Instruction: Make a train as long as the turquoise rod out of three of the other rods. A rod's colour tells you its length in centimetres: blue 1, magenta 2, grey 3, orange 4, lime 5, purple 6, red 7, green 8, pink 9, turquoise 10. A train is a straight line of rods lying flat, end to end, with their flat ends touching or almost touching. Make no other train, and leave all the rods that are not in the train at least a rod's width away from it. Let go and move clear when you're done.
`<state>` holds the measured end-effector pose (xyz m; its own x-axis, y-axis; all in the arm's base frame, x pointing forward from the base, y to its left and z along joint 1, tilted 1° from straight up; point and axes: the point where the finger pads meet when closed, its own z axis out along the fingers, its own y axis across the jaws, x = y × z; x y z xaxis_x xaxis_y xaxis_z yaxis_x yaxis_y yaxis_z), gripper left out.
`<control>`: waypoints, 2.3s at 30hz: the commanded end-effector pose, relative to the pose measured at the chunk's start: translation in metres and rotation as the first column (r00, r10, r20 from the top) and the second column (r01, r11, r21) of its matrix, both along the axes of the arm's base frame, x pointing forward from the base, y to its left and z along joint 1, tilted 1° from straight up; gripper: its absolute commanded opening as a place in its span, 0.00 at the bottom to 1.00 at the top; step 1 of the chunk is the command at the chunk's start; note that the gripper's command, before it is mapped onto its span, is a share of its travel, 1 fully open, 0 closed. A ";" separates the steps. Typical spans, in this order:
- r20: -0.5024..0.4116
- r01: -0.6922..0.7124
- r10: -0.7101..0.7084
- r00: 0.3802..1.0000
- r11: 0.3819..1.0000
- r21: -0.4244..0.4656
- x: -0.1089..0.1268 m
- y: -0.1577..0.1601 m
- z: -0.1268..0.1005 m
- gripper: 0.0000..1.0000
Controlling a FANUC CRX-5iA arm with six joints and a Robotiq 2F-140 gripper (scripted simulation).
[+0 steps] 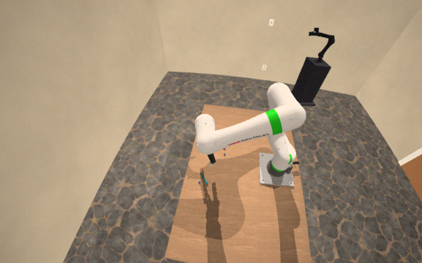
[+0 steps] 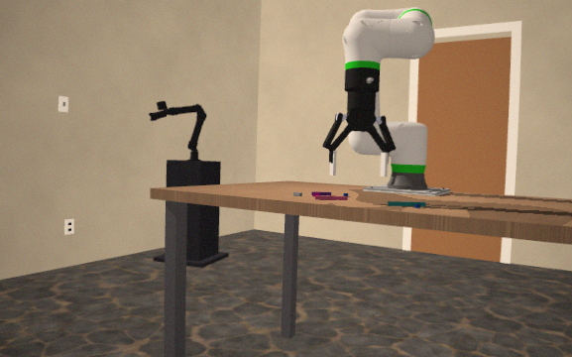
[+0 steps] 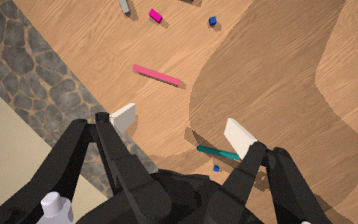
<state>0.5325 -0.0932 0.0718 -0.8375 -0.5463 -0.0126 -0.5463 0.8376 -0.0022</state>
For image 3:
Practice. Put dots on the turquoise rod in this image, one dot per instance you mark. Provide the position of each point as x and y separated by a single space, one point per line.
218 152

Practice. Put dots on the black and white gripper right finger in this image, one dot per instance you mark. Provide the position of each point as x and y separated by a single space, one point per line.
293 200

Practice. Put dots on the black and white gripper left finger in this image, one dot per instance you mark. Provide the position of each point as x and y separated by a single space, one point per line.
47 197

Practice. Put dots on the short magenta rod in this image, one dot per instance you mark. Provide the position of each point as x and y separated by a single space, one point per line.
157 17

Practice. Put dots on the grey rod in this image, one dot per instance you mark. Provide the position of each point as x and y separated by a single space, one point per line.
125 7

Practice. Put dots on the pink flat bar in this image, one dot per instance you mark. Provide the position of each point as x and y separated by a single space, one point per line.
156 74

